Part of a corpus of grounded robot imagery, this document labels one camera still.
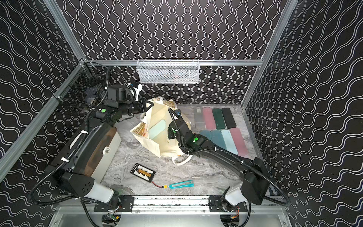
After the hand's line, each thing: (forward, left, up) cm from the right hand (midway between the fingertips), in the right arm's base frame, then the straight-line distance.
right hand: (172, 123), depth 78 cm
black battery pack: (-19, +17, -23) cm, 34 cm away
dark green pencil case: (+24, -34, -23) cm, 47 cm away
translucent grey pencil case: (+24, -18, -23) cm, 38 cm away
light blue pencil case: (+2, -37, -21) cm, 43 cm away
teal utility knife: (-24, -8, -25) cm, 36 cm away
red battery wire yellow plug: (-26, +5, -25) cm, 36 cm away
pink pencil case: (-1, -45, -24) cm, 51 cm away
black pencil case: (+25, -41, -23) cm, 54 cm away
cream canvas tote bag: (+20, +8, -9) cm, 24 cm away
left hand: (+4, +9, +14) cm, 17 cm away
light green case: (+8, +12, -15) cm, 21 cm away
